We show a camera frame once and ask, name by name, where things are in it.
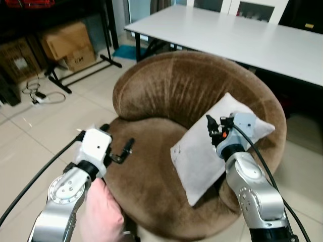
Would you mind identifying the small printed cardboard box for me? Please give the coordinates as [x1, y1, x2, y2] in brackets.
[63, 46, 97, 72]

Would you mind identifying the glass sliding door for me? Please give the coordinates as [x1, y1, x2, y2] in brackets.
[125, 0, 175, 26]

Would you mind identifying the dark labelled cardboard box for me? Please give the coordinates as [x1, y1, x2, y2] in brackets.
[0, 38, 42, 84]

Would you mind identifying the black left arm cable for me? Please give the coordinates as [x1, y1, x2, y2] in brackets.
[0, 132, 85, 227]

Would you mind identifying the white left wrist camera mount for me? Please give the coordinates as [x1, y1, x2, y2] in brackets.
[75, 128, 113, 170]

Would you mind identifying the large brown cardboard box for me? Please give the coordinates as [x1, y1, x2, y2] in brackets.
[39, 21, 94, 61]

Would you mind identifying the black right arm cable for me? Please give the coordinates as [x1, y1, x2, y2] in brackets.
[231, 124, 311, 242]

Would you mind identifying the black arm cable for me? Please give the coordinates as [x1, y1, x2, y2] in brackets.
[0, 132, 85, 227]
[231, 124, 311, 242]

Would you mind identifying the red fabric item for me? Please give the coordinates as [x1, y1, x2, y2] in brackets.
[5, 0, 55, 9]

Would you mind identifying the white power strip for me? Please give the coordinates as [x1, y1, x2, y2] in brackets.
[32, 93, 47, 105]

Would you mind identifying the grey printed pillow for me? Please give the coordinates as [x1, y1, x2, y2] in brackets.
[170, 92, 276, 206]

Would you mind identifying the white long table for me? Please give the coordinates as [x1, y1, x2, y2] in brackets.
[124, 5, 323, 87]

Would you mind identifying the blue floor mat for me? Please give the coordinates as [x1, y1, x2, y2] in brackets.
[112, 44, 138, 61]

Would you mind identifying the brown round velvet sofa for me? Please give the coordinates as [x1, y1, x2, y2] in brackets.
[103, 50, 287, 240]

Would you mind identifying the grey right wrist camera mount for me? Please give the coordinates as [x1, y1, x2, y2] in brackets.
[216, 112, 258, 153]

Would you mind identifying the white chair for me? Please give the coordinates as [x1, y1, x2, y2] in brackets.
[187, 0, 234, 14]
[230, 0, 289, 25]

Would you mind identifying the pink pillow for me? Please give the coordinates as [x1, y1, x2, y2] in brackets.
[79, 177, 126, 242]

